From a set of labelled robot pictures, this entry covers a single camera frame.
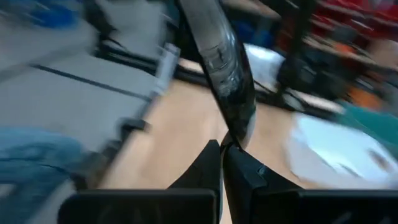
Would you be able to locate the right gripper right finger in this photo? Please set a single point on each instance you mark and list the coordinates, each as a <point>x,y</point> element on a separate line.
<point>264,193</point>

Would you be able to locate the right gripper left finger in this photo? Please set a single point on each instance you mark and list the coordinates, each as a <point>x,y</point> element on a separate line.
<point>192,186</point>

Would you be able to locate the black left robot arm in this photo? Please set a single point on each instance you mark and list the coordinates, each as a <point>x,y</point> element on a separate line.
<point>295,46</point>

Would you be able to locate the white plastic bin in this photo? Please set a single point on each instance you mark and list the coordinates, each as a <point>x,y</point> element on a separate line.
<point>335,149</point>

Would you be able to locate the teal plastic bin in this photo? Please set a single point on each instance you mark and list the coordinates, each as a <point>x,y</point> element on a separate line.
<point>373,124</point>

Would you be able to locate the blue cloth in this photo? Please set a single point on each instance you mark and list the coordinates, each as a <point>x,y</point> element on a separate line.
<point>31,161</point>

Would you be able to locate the red shelf bins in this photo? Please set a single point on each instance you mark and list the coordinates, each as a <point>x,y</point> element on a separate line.
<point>357,15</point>

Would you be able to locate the black metal table frame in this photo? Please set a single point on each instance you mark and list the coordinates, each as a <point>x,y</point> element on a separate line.
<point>192,76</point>

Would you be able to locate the silver rail bracket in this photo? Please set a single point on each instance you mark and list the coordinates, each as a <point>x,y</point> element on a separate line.
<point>168,68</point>

